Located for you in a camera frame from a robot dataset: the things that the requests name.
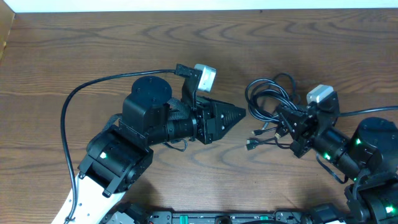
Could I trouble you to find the black cable bundle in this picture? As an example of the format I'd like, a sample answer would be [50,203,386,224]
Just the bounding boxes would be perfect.
[244,72,301,152]

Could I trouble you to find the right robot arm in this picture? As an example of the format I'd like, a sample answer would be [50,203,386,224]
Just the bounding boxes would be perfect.
[276,91,397,223]

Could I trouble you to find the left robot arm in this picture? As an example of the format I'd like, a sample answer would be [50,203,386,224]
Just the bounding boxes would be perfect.
[54,70,246,223]

